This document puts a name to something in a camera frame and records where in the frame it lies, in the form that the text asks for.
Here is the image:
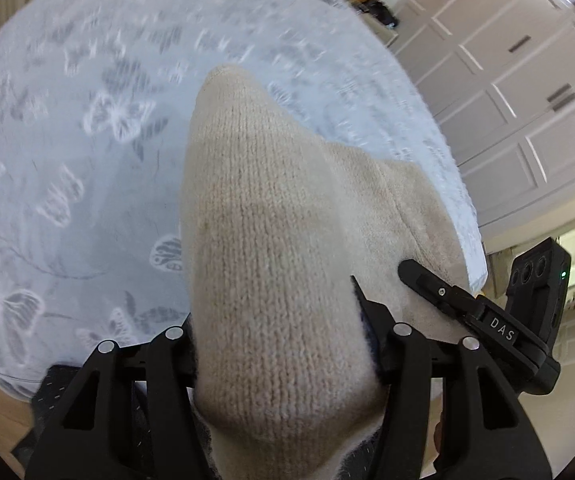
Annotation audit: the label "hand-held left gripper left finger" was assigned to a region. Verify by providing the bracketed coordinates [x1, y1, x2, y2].
[24, 312, 209, 480]

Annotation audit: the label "beige knit sweater black hearts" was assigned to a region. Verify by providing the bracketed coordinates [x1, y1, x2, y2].
[180, 64, 471, 480]

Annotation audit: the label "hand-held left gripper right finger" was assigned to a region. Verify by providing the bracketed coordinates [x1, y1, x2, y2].
[350, 275, 554, 480]

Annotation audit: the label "black bag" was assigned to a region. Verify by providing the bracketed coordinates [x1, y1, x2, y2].
[356, 0, 399, 29]

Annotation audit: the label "butterfly-patterned bed cover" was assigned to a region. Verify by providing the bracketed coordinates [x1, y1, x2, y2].
[0, 0, 485, 398]

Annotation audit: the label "white nightstand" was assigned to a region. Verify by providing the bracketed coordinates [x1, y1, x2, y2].
[380, 22, 402, 50]

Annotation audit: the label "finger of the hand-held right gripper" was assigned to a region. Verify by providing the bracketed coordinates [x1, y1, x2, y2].
[397, 258, 479, 317]

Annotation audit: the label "white panelled wardrobe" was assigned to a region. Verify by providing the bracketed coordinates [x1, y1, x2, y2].
[382, 0, 575, 241]

